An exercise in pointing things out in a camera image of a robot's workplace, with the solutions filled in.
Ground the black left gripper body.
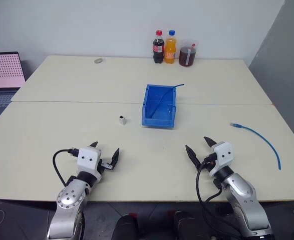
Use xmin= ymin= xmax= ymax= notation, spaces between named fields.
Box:
xmin=98 ymin=157 xmax=111 ymax=175

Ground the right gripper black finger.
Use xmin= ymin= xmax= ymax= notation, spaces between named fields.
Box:
xmin=185 ymin=144 xmax=202 ymax=171
xmin=203 ymin=136 xmax=216 ymax=149

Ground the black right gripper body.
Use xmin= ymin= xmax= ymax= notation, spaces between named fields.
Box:
xmin=199 ymin=152 xmax=217 ymax=173

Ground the blue plastic storage bin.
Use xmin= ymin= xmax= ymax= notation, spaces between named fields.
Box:
xmin=141 ymin=84 xmax=178 ymax=129

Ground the dark rounded shape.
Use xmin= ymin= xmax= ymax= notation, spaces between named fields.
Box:
xmin=167 ymin=210 xmax=214 ymax=240
xmin=111 ymin=212 xmax=140 ymax=240

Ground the clear cup brown liquid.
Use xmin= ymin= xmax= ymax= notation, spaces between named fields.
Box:
xmin=178 ymin=38 xmax=197 ymax=68

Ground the red white straw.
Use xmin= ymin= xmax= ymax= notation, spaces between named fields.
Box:
xmin=186 ymin=43 xmax=196 ymax=67

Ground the orange soda bottle blue cap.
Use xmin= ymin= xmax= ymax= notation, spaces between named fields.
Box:
xmin=164 ymin=29 xmax=177 ymax=65

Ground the cola bottle red cap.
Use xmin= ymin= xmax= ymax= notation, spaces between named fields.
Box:
xmin=152 ymin=29 xmax=166 ymax=65

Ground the grey open laptop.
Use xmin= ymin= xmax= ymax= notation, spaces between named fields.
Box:
xmin=0 ymin=51 xmax=27 ymax=125

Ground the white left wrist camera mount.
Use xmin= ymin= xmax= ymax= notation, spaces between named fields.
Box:
xmin=77 ymin=147 xmax=103 ymax=182

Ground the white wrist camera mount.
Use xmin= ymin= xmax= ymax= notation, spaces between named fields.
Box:
xmin=77 ymin=147 xmax=103 ymax=182
xmin=209 ymin=141 xmax=235 ymax=177

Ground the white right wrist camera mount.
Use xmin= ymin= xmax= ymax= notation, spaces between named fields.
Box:
xmin=209 ymin=141 xmax=235 ymax=177

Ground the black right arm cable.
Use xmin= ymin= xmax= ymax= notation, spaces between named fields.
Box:
xmin=195 ymin=154 xmax=245 ymax=240

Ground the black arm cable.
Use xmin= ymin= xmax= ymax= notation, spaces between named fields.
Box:
xmin=195 ymin=154 xmax=245 ymax=240
xmin=52 ymin=147 xmax=80 ymax=188

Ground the blue Ethernet cable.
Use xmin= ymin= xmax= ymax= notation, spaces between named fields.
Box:
xmin=229 ymin=122 xmax=282 ymax=171

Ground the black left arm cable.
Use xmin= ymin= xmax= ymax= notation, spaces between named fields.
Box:
xmin=52 ymin=147 xmax=80 ymax=188

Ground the thin blue cable piece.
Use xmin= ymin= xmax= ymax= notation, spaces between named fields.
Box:
xmin=150 ymin=83 xmax=185 ymax=119

